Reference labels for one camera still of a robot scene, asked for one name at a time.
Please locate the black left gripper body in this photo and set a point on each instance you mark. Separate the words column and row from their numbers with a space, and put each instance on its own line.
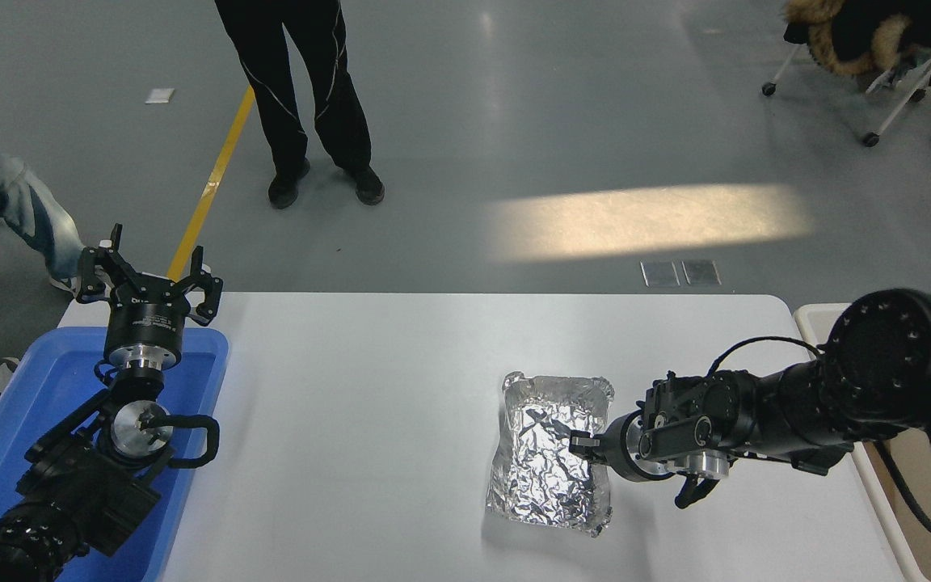
column 146, row 323

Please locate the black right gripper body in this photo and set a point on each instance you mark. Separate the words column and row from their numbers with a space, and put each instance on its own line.
column 616, row 444

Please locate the crinkled foil tray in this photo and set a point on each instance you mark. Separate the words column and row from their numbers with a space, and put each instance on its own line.
column 538, row 477

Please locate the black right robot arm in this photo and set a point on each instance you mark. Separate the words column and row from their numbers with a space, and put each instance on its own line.
column 878, row 364

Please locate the metal floor plate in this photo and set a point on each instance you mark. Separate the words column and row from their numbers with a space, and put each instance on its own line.
column 659, row 273
column 701, row 272

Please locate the seated person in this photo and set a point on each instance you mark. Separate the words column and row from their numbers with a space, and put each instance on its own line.
column 33, row 210

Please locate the blue plastic tray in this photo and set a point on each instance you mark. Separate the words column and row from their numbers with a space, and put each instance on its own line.
column 53, row 380

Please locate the white paper sheet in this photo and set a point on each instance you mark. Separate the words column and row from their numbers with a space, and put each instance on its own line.
column 160, row 95

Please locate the large pale bin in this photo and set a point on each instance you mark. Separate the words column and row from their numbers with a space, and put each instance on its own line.
column 813, row 319

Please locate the standing person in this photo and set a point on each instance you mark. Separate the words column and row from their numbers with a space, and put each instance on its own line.
column 336, row 89

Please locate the white wheeled chair frame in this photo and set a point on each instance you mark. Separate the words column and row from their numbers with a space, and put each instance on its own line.
column 902, row 93

